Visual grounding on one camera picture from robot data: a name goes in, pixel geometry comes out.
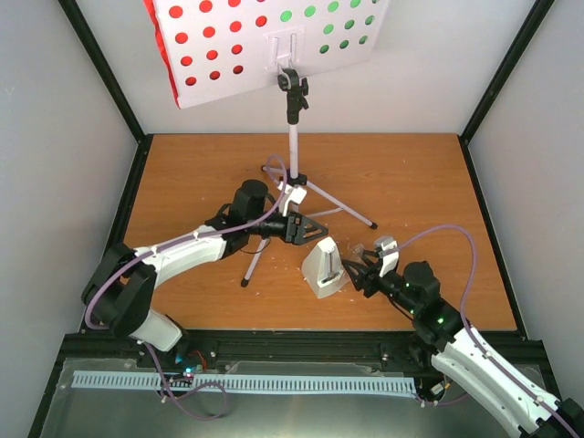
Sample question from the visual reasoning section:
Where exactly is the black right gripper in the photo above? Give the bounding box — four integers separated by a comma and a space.
343, 250, 419, 316

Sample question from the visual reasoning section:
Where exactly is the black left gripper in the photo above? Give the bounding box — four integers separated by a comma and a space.
248, 209, 329, 245

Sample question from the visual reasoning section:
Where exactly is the white metronome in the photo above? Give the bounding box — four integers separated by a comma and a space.
301, 237, 349, 299

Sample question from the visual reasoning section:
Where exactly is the clear plastic metronome cover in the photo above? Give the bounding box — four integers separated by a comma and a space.
341, 244, 364, 262

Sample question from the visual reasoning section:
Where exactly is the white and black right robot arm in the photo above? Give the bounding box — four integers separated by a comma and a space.
342, 251, 583, 437

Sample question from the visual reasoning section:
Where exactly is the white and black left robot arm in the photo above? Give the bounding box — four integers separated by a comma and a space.
81, 180, 329, 368

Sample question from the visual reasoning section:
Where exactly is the white tripod music stand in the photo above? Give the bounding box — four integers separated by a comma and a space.
241, 68, 379, 288

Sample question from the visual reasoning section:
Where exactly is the white perforated stand desk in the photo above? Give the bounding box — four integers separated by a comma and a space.
154, 0, 390, 110

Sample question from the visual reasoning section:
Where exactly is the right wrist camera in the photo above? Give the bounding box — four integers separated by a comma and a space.
374, 235, 400, 277

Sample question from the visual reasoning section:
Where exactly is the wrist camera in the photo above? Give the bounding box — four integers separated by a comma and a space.
277, 182, 307, 216
374, 235, 400, 277

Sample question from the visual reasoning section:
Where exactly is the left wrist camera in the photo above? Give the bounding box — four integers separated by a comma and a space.
277, 182, 307, 216

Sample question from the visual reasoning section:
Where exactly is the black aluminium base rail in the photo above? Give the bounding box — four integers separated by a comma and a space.
57, 330, 551, 375

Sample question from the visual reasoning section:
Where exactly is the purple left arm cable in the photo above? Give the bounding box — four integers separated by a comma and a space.
84, 153, 288, 420

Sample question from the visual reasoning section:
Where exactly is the light blue slotted cable duct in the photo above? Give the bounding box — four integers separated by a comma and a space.
70, 370, 416, 398

